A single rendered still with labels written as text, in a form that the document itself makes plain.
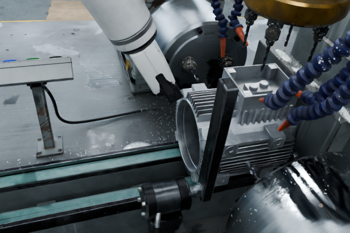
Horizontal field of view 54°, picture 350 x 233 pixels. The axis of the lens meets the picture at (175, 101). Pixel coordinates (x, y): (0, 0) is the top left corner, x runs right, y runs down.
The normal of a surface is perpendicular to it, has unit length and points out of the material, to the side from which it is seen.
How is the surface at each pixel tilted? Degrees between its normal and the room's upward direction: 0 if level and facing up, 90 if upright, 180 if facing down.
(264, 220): 58
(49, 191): 90
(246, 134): 0
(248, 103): 90
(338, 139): 90
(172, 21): 35
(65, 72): 52
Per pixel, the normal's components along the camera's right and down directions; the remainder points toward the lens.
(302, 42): -0.95, 0.12
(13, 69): 0.29, 0.01
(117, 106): 0.08, -0.78
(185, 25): -0.37, -0.63
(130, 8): 0.66, 0.32
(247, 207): -0.83, -0.21
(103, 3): 0.04, 0.73
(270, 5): -0.65, 0.43
